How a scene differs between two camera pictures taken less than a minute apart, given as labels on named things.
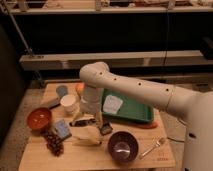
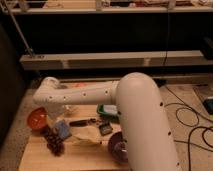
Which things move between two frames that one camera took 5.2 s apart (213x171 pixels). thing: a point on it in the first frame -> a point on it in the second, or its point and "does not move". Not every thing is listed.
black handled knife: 82,122 does not move
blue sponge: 63,129 does not move
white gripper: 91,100 -> 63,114
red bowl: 39,118 does not move
